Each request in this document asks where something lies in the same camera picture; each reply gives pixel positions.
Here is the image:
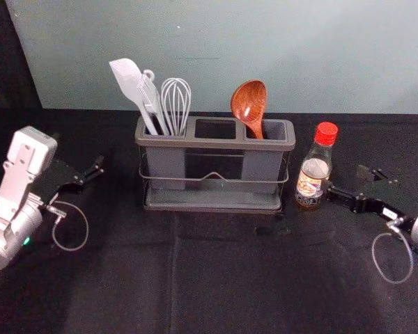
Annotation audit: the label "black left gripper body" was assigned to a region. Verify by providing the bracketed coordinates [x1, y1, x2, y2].
[30, 157, 82, 207]

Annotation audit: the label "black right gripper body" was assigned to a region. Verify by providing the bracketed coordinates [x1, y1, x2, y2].
[348, 182, 415, 228]

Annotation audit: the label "clear bottle with red cap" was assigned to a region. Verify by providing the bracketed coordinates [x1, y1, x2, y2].
[294, 121, 339, 212]

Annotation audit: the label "grey utensil caddy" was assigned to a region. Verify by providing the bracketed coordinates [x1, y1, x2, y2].
[134, 115, 297, 196]

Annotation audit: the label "pale grey kitchen tongs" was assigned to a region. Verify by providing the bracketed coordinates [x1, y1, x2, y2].
[136, 69, 171, 137]

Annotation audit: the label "pale grey silicone spatula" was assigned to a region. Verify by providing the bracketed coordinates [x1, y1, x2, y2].
[108, 57, 161, 136]

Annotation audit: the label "brown wooden ladle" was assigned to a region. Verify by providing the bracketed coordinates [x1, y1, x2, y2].
[230, 79, 268, 141]

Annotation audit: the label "black backdrop cloth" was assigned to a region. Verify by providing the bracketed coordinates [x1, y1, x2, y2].
[0, 0, 43, 111]

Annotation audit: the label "black table cloth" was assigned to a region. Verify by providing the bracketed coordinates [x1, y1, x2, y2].
[0, 106, 418, 334]

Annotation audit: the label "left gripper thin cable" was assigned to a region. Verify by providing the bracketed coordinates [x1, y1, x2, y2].
[42, 200, 90, 252]

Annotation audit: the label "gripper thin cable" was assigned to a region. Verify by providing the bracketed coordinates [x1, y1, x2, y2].
[371, 218, 415, 285]
[42, 200, 90, 252]

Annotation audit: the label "right gripper thin cable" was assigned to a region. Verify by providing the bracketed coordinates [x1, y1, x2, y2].
[371, 218, 415, 285]

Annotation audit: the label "steel wire whisk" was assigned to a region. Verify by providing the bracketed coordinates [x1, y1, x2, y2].
[160, 77, 192, 137]

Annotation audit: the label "black wire rack with tray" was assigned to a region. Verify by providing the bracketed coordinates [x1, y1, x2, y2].
[138, 150, 292, 218]

